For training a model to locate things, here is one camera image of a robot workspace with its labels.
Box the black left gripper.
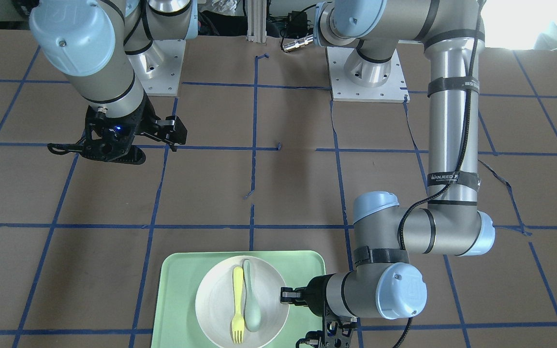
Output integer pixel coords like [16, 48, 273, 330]
[280, 275, 332, 317]

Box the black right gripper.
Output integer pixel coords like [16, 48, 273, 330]
[85, 94, 188, 152]

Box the white round plate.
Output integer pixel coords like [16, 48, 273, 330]
[195, 255, 289, 348]

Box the light green tray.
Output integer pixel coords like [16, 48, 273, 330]
[152, 250, 325, 348]

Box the silver cable connector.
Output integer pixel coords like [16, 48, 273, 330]
[280, 35, 314, 53]

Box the pale green spoon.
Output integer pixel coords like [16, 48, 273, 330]
[242, 259, 262, 333]

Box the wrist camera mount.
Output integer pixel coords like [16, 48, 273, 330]
[303, 314, 359, 348]
[80, 120, 146, 165]

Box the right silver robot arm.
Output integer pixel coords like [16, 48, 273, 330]
[29, 0, 198, 161]

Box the yellow plastic fork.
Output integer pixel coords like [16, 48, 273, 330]
[231, 266, 245, 344]

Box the aluminium frame post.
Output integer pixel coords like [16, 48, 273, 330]
[245, 0, 267, 44]

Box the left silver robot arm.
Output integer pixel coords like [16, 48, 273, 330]
[280, 0, 495, 319]

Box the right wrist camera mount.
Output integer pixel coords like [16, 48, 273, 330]
[80, 120, 146, 165]

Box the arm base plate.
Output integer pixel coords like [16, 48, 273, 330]
[326, 47, 410, 103]
[128, 40, 186, 97]

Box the black camera cable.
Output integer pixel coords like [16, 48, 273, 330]
[47, 138, 88, 155]

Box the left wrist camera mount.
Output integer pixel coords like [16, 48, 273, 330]
[303, 314, 359, 348]

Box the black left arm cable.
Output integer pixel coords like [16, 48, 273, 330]
[392, 14, 482, 348]

